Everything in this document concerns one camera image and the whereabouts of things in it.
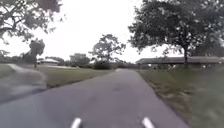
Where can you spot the medium tree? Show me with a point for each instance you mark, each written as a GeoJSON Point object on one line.
{"type": "Point", "coordinates": [106, 48]}

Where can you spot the grey asphalt path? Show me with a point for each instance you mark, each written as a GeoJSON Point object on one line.
{"type": "Point", "coordinates": [110, 100]}

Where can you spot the grass field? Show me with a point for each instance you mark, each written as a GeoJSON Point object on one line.
{"type": "Point", "coordinates": [70, 75]}
{"type": "Point", "coordinates": [193, 90]}

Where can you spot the long low building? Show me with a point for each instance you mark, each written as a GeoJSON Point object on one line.
{"type": "Point", "coordinates": [166, 60]}

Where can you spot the small pale building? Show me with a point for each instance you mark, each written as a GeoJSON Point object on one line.
{"type": "Point", "coordinates": [49, 61]}

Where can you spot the robot's own part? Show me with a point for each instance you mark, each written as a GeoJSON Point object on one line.
{"type": "Point", "coordinates": [147, 122]}
{"type": "Point", "coordinates": [76, 123]}

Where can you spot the small slender tree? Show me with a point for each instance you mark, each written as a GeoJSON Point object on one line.
{"type": "Point", "coordinates": [36, 48]}

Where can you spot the large dark tree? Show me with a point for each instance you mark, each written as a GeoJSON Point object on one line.
{"type": "Point", "coordinates": [185, 30]}

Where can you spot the row of distant bushes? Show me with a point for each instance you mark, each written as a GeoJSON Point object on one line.
{"type": "Point", "coordinates": [28, 58]}

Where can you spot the grey side path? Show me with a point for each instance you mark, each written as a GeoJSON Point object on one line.
{"type": "Point", "coordinates": [20, 83]}

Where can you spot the large spreading tree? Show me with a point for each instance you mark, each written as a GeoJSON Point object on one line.
{"type": "Point", "coordinates": [20, 16]}

